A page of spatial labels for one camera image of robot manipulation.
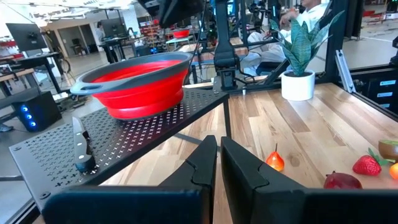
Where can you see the black standing desk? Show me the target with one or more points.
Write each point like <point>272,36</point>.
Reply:
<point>37,59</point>

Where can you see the snake plant in white pot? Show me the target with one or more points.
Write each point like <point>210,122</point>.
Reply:
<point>298,87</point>

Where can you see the red collapsible colander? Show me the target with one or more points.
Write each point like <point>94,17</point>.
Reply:
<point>181,33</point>
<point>140,93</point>

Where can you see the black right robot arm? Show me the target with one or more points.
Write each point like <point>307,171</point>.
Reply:
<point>224,53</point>

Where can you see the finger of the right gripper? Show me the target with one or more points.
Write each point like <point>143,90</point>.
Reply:
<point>180,9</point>
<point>152,3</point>

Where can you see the person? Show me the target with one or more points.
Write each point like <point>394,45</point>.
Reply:
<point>100,31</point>
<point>311,15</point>

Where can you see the red strawberry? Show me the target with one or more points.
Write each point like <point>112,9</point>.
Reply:
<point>367,165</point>

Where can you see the halved kiwi fruit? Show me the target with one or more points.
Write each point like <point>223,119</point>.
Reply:
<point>388,151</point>

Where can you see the black computer monitor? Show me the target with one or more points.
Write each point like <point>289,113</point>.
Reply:
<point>26,36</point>
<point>113,28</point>

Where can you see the black control box blue labels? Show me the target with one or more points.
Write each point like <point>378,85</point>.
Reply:
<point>373,93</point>

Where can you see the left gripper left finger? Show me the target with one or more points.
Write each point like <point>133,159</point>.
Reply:
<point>171,205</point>

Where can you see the black computer tower blue lights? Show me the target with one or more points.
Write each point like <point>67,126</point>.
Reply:
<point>43,109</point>

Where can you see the dark red toy apple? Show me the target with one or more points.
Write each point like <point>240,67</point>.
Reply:
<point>342,182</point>

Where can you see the silver frame bracket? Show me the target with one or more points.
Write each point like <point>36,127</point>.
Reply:
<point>345,71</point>

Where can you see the black perforated metal shelf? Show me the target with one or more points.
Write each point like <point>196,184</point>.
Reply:
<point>140,133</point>

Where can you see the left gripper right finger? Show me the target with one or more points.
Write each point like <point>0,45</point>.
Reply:
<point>280,205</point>

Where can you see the red yellow pear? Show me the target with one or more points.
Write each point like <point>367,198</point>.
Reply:
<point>394,171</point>

